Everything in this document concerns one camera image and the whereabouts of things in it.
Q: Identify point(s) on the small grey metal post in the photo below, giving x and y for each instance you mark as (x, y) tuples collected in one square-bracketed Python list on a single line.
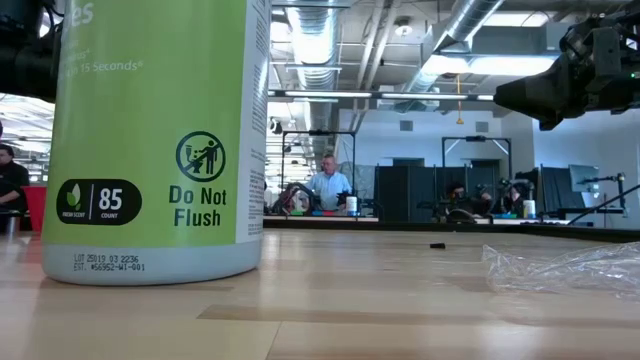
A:
[(12, 222)]

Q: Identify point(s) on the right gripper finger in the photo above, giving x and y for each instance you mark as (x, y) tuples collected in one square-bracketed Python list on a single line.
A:
[(540, 95)]

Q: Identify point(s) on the person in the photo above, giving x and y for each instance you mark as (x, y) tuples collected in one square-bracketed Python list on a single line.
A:
[(12, 175), (516, 197), (329, 187), (457, 197)]

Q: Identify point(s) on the black partition panels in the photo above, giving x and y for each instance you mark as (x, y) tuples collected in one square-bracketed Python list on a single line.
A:
[(395, 192)]

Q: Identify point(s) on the crumpled clear plastic bag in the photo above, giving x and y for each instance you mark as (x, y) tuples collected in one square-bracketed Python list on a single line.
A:
[(575, 270)]

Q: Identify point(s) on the long ceiling light strip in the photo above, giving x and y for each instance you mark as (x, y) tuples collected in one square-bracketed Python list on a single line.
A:
[(425, 95)]

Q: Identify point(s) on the red plastic slotted basket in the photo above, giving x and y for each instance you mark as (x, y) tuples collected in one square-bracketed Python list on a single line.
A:
[(36, 207)]

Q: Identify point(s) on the small black object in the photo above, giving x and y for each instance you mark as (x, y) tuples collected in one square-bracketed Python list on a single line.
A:
[(437, 245)]

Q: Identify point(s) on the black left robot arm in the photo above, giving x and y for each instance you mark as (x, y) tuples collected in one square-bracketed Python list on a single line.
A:
[(27, 75)]

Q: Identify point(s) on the grey background monitor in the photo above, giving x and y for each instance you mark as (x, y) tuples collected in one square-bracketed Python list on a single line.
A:
[(582, 177)]

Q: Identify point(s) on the white background wipes canister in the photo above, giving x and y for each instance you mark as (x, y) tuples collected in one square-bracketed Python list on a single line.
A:
[(528, 207), (351, 205)]

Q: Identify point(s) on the black background gantry frame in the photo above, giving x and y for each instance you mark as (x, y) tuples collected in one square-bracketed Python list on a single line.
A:
[(475, 138), (320, 132)]

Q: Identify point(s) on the black background robot arm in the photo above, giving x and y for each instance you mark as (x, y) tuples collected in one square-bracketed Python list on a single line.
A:
[(295, 195)]

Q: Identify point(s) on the green disinfecting wipes canister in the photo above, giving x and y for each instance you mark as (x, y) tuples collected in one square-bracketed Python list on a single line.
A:
[(150, 125)]

